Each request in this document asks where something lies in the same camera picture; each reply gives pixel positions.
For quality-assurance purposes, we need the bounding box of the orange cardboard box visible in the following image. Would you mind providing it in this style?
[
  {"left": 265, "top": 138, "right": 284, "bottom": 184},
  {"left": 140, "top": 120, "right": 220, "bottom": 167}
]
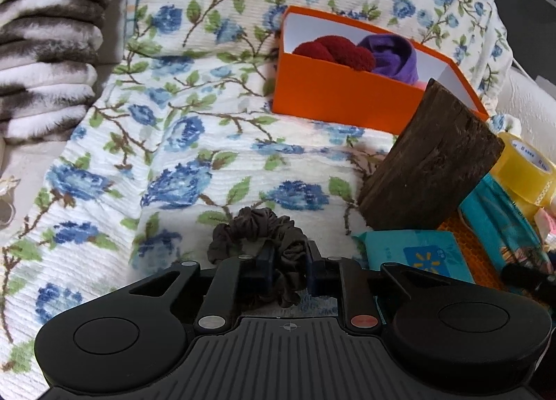
[{"left": 273, "top": 5, "right": 491, "bottom": 136}]

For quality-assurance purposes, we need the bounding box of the dark brown scrunchie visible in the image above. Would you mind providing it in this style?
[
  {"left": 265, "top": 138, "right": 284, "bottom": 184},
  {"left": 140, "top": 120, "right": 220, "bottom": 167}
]
[{"left": 207, "top": 206, "right": 310, "bottom": 309}]

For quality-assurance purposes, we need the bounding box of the yellow packing tape roll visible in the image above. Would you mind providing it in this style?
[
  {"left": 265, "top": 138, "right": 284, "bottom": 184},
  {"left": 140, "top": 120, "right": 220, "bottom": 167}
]
[{"left": 489, "top": 131, "right": 556, "bottom": 220}]

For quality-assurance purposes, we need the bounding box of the purple fleece glove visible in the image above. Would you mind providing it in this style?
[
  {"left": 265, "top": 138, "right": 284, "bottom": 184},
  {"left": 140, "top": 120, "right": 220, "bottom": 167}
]
[{"left": 357, "top": 34, "right": 420, "bottom": 83}]

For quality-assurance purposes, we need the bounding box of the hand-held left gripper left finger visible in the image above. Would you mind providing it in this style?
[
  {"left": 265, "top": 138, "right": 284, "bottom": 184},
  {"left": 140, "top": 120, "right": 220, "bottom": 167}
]
[{"left": 129, "top": 248, "right": 276, "bottom": 335}]

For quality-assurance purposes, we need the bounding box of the orange honeycomb silicone mat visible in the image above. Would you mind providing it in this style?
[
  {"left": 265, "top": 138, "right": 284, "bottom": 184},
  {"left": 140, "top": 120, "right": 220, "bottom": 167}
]
[{"left": 439, "top": 209, "right": 513, "bottom": 288}]

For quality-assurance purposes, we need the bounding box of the brown white striped fuzzy blanket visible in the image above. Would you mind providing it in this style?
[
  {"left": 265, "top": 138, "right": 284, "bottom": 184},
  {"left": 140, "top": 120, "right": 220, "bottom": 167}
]
[{"left": 0, "top": 0, "right": 131, "bottom": 144}]

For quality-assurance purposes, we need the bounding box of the red fuzzy sock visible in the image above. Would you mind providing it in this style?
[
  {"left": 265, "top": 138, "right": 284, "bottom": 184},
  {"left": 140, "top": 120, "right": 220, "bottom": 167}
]
[{"left": 292, "top": 34, "right": 377, "bottom": 73}]

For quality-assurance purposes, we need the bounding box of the teal wipes pack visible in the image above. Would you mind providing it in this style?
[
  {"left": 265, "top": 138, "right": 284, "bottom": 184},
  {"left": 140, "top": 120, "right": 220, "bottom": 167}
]
[{"left": 353, "top": 230, "right": 476, "bottom": 285}]

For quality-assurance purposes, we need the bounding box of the brown wood block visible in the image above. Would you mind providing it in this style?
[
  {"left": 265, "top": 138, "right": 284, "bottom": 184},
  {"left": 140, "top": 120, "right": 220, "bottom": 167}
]
[{"left": 357, "top": 77, "right": 506, "bottom": 231}]

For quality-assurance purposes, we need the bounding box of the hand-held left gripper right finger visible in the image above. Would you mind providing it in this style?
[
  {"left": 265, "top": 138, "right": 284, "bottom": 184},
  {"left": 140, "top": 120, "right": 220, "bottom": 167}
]
[{"left": 306, "top": 244, "right": 472, "bottom": 333}]

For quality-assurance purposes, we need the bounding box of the teal snack packet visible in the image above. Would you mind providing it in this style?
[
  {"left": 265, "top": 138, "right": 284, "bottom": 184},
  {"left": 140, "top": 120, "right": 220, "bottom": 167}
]
[{"left": 459, "top": 176, "right": 552, "bottom": 275}]

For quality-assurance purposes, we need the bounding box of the blue floral blanket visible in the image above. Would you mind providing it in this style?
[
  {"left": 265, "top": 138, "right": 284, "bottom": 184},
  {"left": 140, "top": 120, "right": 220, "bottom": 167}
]
[{"left": 0, "top": 0, "right": 513, "bottom": 383}]

